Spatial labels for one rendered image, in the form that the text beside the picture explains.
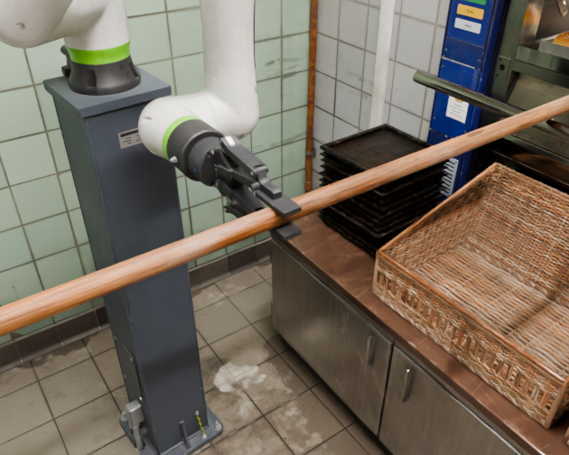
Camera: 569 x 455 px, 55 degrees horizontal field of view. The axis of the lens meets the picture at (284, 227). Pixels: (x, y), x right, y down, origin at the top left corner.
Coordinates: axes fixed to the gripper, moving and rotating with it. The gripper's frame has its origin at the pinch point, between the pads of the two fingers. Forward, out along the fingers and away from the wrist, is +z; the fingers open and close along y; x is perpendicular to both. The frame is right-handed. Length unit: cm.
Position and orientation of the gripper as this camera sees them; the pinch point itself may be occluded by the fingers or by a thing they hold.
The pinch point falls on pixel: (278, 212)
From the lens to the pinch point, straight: 76.4
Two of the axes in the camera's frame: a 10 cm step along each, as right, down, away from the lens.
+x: -8.1, 3.3, -4.8
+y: 0.0, 8.2, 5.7
